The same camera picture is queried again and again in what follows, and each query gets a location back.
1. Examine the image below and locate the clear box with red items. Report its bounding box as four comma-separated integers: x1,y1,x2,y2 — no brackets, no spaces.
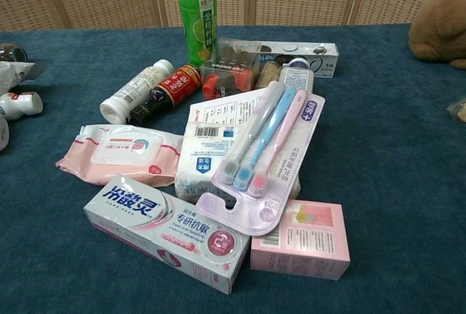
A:
200,36,262,101

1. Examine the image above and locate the white pink toothpaste box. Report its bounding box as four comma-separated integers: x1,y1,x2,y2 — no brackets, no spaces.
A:
83,173,251,296

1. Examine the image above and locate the long white cookie box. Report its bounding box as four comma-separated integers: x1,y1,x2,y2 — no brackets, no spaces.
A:
254,40,340,79

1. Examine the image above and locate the pink cardboard box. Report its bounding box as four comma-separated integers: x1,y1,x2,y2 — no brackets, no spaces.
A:
250,199,352,281

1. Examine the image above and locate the white flat carton with print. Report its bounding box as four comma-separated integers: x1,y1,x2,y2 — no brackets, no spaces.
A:
188,88,270,136

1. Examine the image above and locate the white tissue pack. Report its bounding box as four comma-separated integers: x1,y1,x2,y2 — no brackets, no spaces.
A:
174,121,301,210

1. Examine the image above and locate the toothbrush three-pack blister card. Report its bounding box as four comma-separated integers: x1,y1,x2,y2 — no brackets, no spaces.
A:
195,81,326,237

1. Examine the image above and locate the brown cork cylinder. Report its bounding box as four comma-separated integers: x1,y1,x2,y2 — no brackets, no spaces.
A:
254,59,284,90

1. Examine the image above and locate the dark soy sauce bottle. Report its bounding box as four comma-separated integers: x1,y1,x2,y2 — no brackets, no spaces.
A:
130,64,202,125

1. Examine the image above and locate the white speckled tube bottle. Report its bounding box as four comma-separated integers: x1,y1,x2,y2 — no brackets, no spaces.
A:
277,58,315,94

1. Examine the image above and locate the white plastic milk bottle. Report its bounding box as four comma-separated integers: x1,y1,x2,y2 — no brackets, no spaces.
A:
99,59,175,125

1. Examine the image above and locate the pink wet wipes pack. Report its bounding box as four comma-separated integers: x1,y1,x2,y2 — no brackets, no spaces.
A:
55,124,184,188

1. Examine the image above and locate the green citrus drink bottle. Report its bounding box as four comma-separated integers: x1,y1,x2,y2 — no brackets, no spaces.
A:
178,0,218,68

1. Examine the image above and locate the small white yogurt bottle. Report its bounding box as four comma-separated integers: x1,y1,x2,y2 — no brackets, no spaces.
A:
0,91,44,122

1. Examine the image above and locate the clear wrapped snack packet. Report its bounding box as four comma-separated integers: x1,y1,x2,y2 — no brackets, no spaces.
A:
447,97,466,123

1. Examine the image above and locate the crumpled white snack bag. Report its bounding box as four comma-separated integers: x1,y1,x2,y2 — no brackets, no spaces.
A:
0,60,47,96

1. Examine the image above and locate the white rounded container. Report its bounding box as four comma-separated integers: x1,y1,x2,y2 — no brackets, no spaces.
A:
0,116,9,152

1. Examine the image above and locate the brown plush toy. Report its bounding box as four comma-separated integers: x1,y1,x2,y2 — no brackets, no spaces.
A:
408,0,466,70

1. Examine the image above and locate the shiny dark round object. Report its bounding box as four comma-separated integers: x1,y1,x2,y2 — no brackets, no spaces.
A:
0,44,28,63

